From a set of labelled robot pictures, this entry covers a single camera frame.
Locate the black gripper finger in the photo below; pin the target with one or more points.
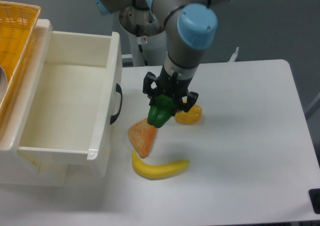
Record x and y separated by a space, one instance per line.
186 102
150 87

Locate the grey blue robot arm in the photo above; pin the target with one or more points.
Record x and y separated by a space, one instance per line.
190 26

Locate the metal bowl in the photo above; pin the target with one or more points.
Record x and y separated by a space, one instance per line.
3 83

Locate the yellow woven basket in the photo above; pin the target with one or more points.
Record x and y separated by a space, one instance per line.
17 24

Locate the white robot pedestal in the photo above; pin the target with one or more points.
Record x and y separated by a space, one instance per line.
147 38

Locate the yellow bell pepper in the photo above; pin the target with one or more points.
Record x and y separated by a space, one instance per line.
193 116

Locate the orange sandwich slice toy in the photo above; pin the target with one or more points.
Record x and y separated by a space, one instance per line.
142 136

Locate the black corner object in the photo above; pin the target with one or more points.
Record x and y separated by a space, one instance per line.
314 195

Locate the white drawer cabinet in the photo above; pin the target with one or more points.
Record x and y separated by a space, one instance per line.
15 168

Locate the black drawer handle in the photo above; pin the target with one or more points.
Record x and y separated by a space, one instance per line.
118 104

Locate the white table bracket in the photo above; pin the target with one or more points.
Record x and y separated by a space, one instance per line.
234 55

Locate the green bell pepper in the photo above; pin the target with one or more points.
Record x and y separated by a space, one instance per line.
160 112

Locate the white upper drawer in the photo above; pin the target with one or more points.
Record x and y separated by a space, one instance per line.
69 119

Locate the yellow banana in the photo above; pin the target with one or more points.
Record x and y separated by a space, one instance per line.
155 172

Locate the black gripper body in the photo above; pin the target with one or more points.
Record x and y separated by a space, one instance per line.
171 86

